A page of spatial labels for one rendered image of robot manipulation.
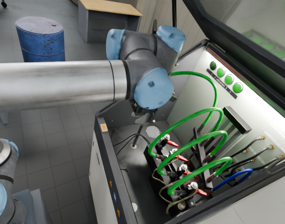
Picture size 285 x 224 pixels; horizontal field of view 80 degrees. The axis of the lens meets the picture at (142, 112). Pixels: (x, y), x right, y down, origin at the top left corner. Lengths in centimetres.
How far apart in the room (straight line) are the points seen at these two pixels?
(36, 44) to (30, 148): 115
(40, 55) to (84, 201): 170
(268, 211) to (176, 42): 52
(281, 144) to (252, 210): 29
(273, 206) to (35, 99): 62
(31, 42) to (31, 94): 213
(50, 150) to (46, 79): 177
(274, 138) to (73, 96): 74
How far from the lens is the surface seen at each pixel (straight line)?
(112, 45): 40
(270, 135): 84
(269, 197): 64
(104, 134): 96
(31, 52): 249
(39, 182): 190
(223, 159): 61
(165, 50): 45
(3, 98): 31
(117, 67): 30
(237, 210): 69
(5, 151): 71
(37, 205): 98
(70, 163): 195
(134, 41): 40
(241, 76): 85
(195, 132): 96
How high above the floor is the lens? 171
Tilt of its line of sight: 42 degrees down
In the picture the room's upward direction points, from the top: 20 degrees clockwise
